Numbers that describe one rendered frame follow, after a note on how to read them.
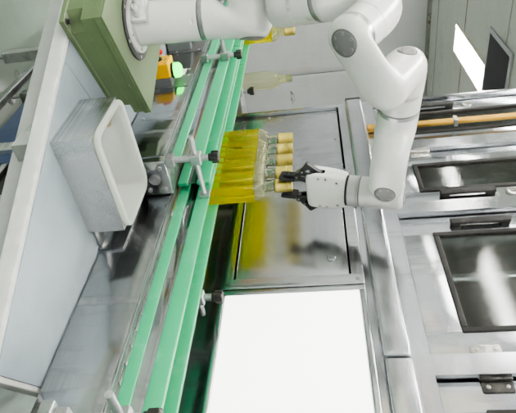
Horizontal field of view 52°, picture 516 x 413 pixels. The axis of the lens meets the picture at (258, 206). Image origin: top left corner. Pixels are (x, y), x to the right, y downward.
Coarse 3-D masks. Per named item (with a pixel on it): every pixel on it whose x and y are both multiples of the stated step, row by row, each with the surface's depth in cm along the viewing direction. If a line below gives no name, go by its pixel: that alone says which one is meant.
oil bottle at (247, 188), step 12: (216, 180) 134; (228, 180) 134; (240, 180) 133; (252, 180) 132; (264, 180) 134; (216, 192) 133; (228, 192) 132; (240, 192) 132; (252, 192) 132; (264, 192) 133
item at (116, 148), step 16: (112, 112) 103; (112, 128) 112; (128, 128) 112; (96, 144) 96; (112, 144) 114; (128, 144) 114; (112, 160) 117; (128, 160) 117; (112, 176) 119; (128, 176) 120; (144, 176) 120; (112, 192) 102; (128, 192) 117; (144, 192) 118; (128, 208) 113; (128, 224) 108
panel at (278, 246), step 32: (256, 224) 143; (288, 224) 141; (320, 224) 139; (352, 224) 136; (256, 256) 132; (288, 256) 131; (320, 256) 129; (352, 256) 127; (224, 288) 124; (256, 288) 123; (288, 288) 121; (320, 288) 120; (352, 288) 119
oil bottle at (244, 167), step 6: (234, 162) 140; (240, 162) 139; (246, 162) 139; (252, 162) 138; (258, 162) 138; (216, 168) 139; (222, 168) 138; (228, 168) 138; (234, 168) 138; (240, 168) 137; (246, 168) 137; (252, 168) 136; (258, 168) 136; (264, 168) 137; (216, 174) 137; (222, 174) 136; (228, 174) 136; (234, 174) 136; (240, 174) 136; (258, 174) 136; (264, 174) 136
